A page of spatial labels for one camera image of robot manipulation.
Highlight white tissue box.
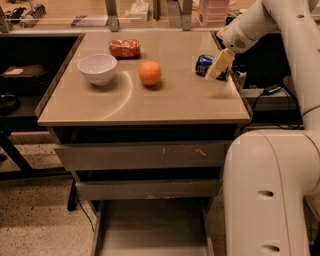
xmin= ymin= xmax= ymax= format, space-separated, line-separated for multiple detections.
xmin=129 ymin=0 xmax=150 ymax=22

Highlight orange fruit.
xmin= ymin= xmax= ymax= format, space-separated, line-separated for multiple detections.
xmin=138 ymin=61 xmax=162 ymax=86

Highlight grey drawer cabinet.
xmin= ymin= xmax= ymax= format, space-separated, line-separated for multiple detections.
xmin=35 ymin=31 xmax=254 ymax=256

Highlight middle drawer front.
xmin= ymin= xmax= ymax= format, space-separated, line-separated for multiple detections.
xmin=76 ymin=179 xmax=221 ymax=200

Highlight open bottom drawer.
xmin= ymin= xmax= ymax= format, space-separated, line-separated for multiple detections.
xmin=90 ymin=198 xmax=214 ymax=256

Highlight blue pepsi can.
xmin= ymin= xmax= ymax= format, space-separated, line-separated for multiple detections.
xmin=195 ymin=54 xmax=229 ymax=80

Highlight white bowl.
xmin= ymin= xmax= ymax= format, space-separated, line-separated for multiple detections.
xmin=78 ymin=54 xmax=118 ymax=86

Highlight orange chip bag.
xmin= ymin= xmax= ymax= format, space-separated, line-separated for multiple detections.
xmin=109 ymin=39 xmax=140 ymax=58

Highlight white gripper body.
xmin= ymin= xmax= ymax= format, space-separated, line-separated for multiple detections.
xmin=217 ymin=15 xmax=258 ymax=54

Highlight top drawer front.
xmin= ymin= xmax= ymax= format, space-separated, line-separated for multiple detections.
xmin=55 ymin=140 xmax=230 ymax=171

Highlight pink stacked trays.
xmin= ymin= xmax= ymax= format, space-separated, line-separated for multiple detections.
xmin=198 ymin=0 xmax=230 ymax=26

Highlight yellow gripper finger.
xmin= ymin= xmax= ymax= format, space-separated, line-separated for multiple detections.
xmin=205 ymin=48 xmax=235 ymax=80

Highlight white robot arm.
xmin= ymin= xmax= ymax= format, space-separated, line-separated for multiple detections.
xmin=217 ymin=0 xmax=320 ymax=256

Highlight black power adapter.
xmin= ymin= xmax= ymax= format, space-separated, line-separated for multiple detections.
xmin=263 ymin=85 xmax=281 ymax=95

